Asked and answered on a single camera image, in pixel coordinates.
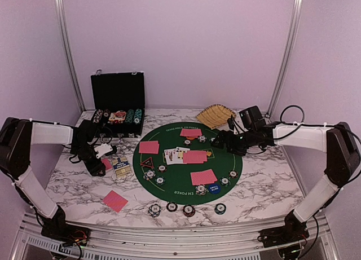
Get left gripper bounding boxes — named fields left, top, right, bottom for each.
left=71, top=143, right=105, bottom=176

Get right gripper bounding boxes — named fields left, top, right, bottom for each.
left=210, top=129, right=256, bottom=157

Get red-backed playing card deck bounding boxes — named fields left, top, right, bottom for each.
left=102, top=158, right=113, bottom=171

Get placed hundred chip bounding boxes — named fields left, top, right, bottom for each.
left=183, top=139, right=191, bottom=146
left=229, top=171, right=238, bottom=178
left=157, top=165, right=167, bottom=173

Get discarded burn card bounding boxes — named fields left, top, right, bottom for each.
left=103, top=191, right=128, bottom=213

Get placed ten chips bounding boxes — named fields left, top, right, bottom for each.
left=195, top=184, right=208, bottom=196
left=143, top=170, right=156, bottom=180
left=198, top=135, right=207, bottom=143

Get placed fifty chip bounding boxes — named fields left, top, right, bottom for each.
left=219, top=177, right=231, bottom=187
left=155, top=177, right=166, bottom=186

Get triangular all-in button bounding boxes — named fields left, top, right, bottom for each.
left=140, top=157, right=154, bottom=169

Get face-down community cards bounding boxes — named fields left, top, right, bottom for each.
left=183, top=150, right=208, bottom=164

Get blue small blind button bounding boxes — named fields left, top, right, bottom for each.
left=208, top=183, right=221, bottom=195

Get face-up community card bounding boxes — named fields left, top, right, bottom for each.
left=170, top=149, right=182, bottom=164
left=164, top=148, right=174, bottom=165
left=175, top=147, right=190, bottom=164

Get green fifty chip stack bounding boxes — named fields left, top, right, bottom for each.
left=214, top=203, right=226, bottom=215

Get blue ten chip stack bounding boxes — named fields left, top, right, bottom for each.
left=148, top=204, right=161, bottom=218

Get hundred chip front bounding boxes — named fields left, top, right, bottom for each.
left=166, top=202, right=178, bottom=212

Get dealt card seat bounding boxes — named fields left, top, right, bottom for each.
left=180, top=128, right=197, bottom=137
left=139, top=142, right=147, bottom=153

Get dealt card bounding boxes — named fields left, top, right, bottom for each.
left=191, top=172, right=208, bottom=185

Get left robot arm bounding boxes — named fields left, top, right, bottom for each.
left=1, top=117, right=105, bottom=240

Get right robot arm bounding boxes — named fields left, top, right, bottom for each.
left=211, top=106, right=360, bottom=242

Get blue gold card box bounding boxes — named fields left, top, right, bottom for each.
left=111, top=156, right=132, bottom=179

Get blue-tan chip row in case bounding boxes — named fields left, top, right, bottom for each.
left=92, top=109, right=103, bottom=124

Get woven bamboo tray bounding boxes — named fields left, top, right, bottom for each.
left=196, top=104, right=236, bottom=129

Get orange-black chip row in case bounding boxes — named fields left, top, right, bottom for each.
left=103, top=109, right=110, bottom=118

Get card deck in case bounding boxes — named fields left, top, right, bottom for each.
left=108, top=111, right=127, bottom=123

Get green chip row in case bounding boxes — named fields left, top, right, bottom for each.
left=125, top=109, right=135, bottom=124

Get teal chip row in case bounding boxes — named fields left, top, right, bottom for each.
left=133, top=109, right=142, bottom=124

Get black poker chip case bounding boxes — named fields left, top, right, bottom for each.
left=91, top=72, right=145, bottom=138

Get round green poker mat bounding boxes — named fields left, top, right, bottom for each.
left=133, top=122, right=243, bottom=205

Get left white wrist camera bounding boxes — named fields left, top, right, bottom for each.
left=94, top=144, right=117, bottom=158

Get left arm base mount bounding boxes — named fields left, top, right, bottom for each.
left=41, top=224, right=90, bottom=246

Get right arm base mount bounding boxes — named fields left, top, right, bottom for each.
left=257, top=226, right=310, bottom=248

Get right aluminium frame post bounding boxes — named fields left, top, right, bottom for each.
left=266, top=0, right=303, bottom=117

